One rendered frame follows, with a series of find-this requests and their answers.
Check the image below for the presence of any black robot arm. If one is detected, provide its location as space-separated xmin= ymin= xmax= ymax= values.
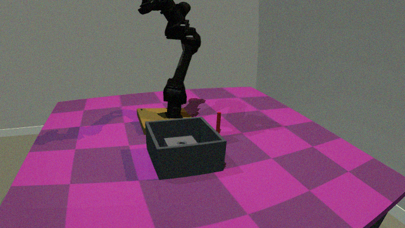
xmin=163 ymin=2 xmax=201 ymax=118

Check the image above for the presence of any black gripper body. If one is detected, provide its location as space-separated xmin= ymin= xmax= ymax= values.
xmin=138 ymin=0 xmax=179 ymax=16

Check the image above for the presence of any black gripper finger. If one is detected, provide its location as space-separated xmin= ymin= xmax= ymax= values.
xmin=140 ymin=0 xmax=153 ymax=7

